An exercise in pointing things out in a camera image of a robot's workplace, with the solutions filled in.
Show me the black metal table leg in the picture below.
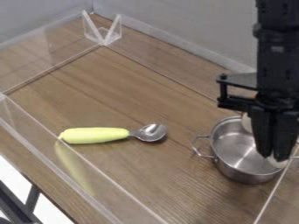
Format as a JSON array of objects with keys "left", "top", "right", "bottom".
[{"left": 0, "top": 181, "right": 42, "bottom": 224}]

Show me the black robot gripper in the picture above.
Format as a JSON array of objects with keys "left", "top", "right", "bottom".
[{"left": 216, "top": 26, "right": 299, "bottom": 158}]

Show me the clear acrylic enclosure wall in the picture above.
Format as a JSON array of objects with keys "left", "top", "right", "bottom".
[{"left": 0, "top": 6, "right": 299, "bottom": 224}]

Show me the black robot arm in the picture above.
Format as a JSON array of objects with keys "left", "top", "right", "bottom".
[{"left": 216, "top": 0, "right": 299, "bottom": 163}]

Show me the yellow handled metal spoon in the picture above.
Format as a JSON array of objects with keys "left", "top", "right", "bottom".
[{"left": 58, "top": 124, "right": 167, "bottom": 144}]

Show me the silver metal pot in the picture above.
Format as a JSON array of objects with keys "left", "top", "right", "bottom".
[{"left": 191, "top": 115, "right": 284, "bottom": 185}]

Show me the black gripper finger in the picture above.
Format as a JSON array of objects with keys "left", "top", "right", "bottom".
[{"left": 273, "top": 111, "right": 299, "bottom": 162}]

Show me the white orange plush mushroom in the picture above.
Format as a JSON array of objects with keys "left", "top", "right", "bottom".
[{"left": 241, "top": 113, "right": 288, "bottom": 169}]

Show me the clear acrylic corner bracket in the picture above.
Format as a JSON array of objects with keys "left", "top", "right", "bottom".
[{"left": 81, "top": 10, "right": 122, "bottom": 46}]

